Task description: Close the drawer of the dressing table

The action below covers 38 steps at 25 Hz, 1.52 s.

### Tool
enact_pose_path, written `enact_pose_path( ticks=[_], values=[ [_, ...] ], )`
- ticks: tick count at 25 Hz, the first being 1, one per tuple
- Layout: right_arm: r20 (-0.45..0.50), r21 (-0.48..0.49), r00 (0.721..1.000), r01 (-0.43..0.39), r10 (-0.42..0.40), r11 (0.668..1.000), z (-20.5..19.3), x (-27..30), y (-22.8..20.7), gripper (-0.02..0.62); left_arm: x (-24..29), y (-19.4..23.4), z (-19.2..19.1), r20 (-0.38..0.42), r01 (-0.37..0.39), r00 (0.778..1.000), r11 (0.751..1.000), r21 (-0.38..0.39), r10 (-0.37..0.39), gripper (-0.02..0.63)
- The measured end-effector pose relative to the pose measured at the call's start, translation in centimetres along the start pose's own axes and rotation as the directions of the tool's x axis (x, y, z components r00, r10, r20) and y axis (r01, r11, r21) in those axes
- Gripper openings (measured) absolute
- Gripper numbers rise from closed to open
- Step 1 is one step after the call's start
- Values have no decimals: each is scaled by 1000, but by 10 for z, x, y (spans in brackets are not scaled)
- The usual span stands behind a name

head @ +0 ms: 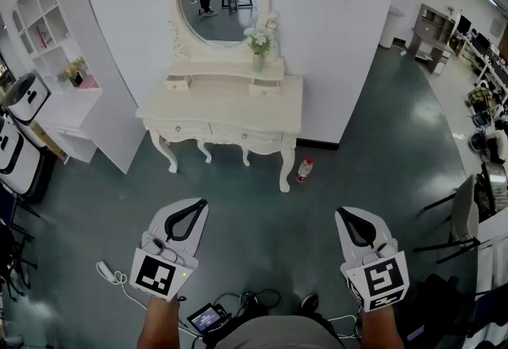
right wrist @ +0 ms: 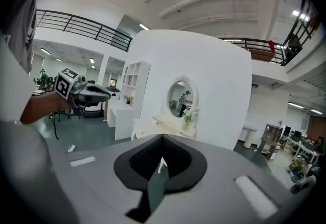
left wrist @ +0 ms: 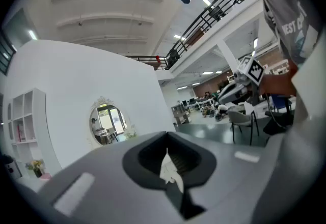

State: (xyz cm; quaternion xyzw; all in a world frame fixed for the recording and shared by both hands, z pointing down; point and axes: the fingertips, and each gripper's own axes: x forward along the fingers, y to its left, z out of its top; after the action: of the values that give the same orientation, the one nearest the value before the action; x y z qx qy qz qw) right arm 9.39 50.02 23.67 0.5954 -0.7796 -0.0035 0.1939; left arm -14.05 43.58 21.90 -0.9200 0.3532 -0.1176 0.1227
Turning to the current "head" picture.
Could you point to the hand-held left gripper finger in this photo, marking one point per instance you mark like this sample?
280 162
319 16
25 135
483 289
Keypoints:
200 232
158 222

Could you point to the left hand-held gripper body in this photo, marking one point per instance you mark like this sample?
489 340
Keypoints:
152 274

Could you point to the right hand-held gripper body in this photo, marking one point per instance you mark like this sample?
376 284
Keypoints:
381 280

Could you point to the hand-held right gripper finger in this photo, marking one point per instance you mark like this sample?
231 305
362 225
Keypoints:
345 246
379 228

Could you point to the white dressing table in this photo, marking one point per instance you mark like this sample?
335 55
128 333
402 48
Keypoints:
222 109

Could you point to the person's right forearm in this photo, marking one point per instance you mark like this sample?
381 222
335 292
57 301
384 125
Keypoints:
383 329

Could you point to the person's left forearm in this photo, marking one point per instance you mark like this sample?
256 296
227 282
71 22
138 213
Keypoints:
160 323

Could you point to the white power strip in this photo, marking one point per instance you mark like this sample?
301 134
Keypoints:
106 271

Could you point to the person's black shoe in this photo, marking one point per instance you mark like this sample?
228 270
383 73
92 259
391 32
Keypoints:
309 301

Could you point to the black backpack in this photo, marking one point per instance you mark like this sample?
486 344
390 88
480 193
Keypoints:
440 311

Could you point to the black screen device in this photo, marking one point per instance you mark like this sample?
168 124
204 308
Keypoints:
206 319

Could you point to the red-label plastic water bottle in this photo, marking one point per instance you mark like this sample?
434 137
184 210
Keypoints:
304 171

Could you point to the grey chair with black legs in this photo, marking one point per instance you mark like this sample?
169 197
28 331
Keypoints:
464 216

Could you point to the person's grey shirt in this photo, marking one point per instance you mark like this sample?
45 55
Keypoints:
274 333

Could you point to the brown cardboard box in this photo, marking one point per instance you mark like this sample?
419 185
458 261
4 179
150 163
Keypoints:
49 143

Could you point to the black metal stands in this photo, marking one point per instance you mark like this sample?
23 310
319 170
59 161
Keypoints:
16 252

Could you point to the pink box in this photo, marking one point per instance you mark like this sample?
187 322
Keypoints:
89 83

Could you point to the white bookshelf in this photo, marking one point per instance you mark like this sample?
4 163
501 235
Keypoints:
103 74

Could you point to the yellow plaid cloth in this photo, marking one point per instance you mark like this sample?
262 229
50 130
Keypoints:
480 97

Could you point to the potted plant in black pot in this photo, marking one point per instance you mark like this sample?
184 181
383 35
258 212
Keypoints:
74 71

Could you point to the glass vase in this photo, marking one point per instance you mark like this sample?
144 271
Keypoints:
258 62

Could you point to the grey desk with hutch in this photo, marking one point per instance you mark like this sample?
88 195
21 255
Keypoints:
430 42

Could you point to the white flower bouquet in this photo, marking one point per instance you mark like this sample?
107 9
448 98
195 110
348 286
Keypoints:
258 40

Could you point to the oval white-framed mirror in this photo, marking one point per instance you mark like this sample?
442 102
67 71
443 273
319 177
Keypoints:
222 22

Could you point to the pink book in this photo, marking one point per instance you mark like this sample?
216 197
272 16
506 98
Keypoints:
42 37

